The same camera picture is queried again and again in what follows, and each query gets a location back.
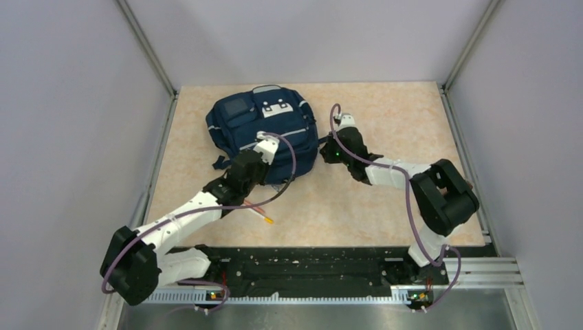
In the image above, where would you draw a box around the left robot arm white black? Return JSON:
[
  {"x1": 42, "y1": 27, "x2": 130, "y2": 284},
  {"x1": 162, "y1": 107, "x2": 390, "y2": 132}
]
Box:
[{"x1": 100, "y1": 142, "x2": 277, "y2": 306}]

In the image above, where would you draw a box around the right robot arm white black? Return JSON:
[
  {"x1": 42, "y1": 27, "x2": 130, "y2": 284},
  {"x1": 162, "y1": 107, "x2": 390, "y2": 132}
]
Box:
[{"x1": 319, "y1": 127, "x2": 480, "y2": 283}]

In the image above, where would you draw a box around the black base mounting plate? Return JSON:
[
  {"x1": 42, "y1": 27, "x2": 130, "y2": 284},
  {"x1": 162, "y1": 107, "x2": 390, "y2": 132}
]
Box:
[{"x1": 168, "y1": 245, "x2": 450, "y2": 299}]

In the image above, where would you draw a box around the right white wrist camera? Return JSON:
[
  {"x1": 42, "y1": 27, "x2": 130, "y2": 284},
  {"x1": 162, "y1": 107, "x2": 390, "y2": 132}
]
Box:
[{"x1": 333, "y1": 113, "x2": 356, "y2": 131}]

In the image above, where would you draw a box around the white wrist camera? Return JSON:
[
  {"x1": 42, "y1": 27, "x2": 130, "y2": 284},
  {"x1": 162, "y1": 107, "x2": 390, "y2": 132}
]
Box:
[
  {"x1": 252, "y1": 131, "x2": 279, "y2": 165},
  {"x1": 333, "y1": 113, "x2": 356, "y2": 131}
]

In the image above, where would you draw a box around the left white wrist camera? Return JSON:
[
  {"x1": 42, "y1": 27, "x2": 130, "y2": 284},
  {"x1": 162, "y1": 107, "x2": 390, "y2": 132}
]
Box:
[{"x1": 252, "y1": 131, "x2": 279, "y2": 165}]

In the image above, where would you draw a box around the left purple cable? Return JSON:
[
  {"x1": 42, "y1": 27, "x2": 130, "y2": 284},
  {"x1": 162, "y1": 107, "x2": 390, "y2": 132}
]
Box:
[{"x1": 100, "y1": 132, "x2": 298, "y2": 315}]

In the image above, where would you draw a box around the purple cable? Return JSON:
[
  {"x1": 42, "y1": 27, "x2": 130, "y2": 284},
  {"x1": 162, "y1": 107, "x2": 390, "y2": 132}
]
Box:
[
  {"x1": 100, "y1": 132, "x2": 298, "y2": 315},
  {"x1": 329, "y1": 103, "x2": 463, "y2": 313}
]

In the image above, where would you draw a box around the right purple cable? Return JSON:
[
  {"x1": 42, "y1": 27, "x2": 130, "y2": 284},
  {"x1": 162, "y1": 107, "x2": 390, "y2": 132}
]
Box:
[{"x1": 329, "y1": 103, "x2": 463, "y2": 313}]

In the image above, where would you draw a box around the aluminium frame rail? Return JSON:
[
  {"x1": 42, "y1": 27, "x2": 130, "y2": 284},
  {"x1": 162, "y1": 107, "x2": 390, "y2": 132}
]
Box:
[{"x1": 102, "y1": 256, "x2": 541, "y2": 329}]

